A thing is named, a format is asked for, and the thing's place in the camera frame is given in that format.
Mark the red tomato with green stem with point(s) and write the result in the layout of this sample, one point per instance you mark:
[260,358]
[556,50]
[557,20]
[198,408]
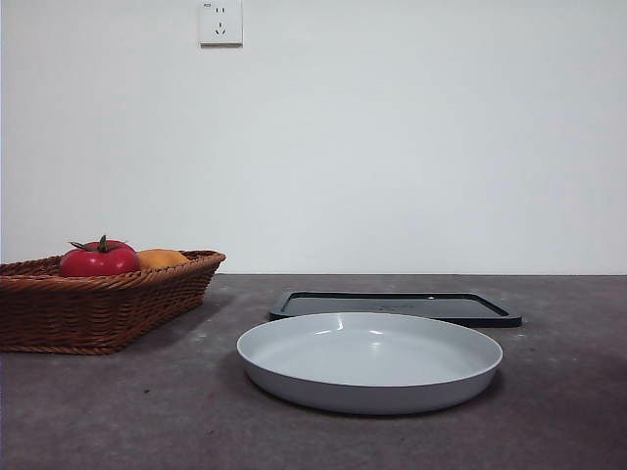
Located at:
[100,262]

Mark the orange round fruit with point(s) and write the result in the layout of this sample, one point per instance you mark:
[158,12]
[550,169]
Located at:
[161,258]

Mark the grey round plate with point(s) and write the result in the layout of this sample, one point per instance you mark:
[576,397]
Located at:
[367,387]

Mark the black rectangular tray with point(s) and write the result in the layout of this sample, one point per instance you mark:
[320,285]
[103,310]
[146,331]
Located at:
[460,308]

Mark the brown woven wicker basket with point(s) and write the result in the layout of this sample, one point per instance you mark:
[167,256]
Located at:
[98,308]

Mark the white wall power socket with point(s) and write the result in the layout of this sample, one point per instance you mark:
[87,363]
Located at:
[220,24]

